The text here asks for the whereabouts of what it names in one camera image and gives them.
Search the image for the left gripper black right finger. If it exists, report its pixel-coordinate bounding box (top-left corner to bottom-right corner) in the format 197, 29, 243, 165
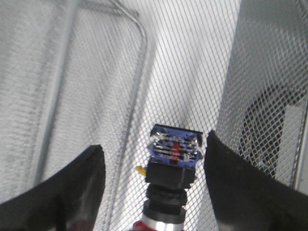
204, 130, 308, 231

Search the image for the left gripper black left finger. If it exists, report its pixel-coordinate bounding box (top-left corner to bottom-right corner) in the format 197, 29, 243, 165
0, 145, 106, 231

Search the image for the red emergency stop button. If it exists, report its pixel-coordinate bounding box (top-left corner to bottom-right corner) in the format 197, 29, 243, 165
132, 124, 203, 231

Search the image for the silver mesh tray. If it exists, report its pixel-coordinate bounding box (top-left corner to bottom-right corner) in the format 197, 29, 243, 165
0, 0, 308, 231

